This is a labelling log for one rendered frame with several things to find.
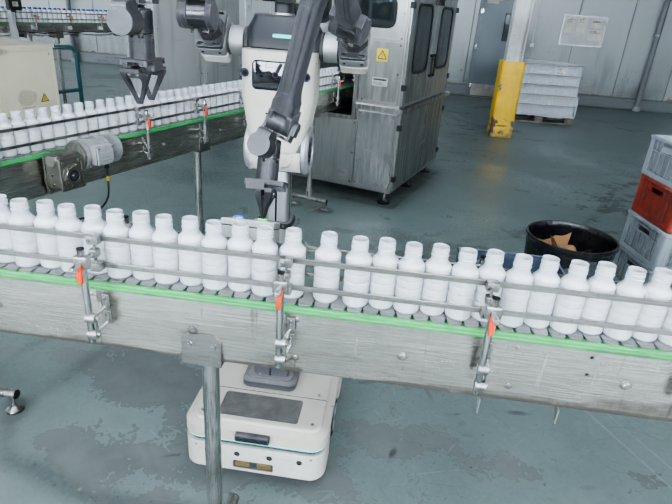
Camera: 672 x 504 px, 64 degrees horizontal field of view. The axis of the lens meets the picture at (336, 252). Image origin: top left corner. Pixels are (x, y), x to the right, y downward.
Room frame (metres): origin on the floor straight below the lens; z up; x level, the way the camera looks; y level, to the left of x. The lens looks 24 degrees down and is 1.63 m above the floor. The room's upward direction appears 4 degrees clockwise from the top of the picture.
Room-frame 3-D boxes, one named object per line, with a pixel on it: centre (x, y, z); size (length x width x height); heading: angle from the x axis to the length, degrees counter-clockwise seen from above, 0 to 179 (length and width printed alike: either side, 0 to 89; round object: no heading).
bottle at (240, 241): (1.14, 0.22, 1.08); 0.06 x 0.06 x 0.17
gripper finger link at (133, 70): (1.29, 0.48, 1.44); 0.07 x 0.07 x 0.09; 85
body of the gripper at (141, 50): (1.31, 0.48, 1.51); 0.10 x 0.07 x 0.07; 175
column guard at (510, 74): (8.52, -2.40, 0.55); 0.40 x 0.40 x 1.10; 85
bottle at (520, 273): (1.07, -0.41, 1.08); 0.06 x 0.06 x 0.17
